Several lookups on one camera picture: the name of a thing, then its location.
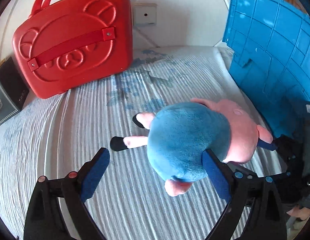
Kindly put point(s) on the black gift box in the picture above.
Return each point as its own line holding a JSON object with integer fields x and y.
{"x": 13, "y": 90}

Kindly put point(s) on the blue body pig plush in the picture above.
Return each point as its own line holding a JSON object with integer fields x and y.
{"x": 179, "y": 133}

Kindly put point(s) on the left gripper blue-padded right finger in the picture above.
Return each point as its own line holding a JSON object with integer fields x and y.
{"x": 241, "y": 188}

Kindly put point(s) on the white wall socket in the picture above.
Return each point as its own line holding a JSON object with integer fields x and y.
{"x": 144, "y": 14}

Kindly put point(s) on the red bear suitcase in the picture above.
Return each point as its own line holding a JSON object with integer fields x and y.
{"x": 67, "y": 43}

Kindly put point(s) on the blue plastic crate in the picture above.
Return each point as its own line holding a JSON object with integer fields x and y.
{"x": 270, "y": 40}

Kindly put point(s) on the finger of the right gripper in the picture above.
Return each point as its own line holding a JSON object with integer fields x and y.
{"x": 267, "y": 146}

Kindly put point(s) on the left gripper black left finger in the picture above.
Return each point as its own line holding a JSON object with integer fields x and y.
{"x": 44, "y": 218}

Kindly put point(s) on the striped bed sheet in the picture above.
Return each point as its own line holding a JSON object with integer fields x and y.
{"x": 55, "y": 136}

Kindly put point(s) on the person's hand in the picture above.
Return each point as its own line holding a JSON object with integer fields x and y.
{"x": 301, "y": 213}

